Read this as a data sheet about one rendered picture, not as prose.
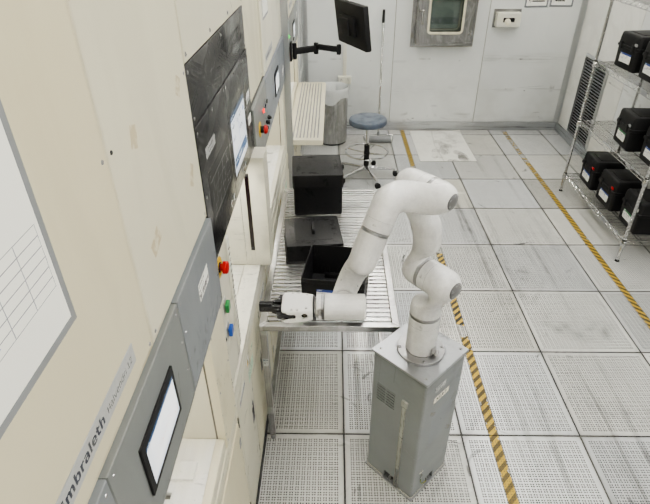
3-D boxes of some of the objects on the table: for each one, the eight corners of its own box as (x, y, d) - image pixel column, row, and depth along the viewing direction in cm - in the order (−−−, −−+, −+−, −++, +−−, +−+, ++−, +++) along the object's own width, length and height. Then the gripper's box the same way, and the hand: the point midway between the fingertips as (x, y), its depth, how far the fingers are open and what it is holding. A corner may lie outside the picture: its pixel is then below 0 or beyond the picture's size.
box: (343, 214, 302) (343, 174, 288) (293, 215, 301) (292, 176, 287) (339, 192, 326) (339, 154, 312) (293, 193, 325) (292, 155, 311)
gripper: (318, 282, 168) (261, 282, 168) (316, 313, 156) (255, 312, 156) (318, 300, 172) (263, 300, 173) (316, 331, 160) (257, 331, 160)
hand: (265, 306), depth 164 cm, fingers closed
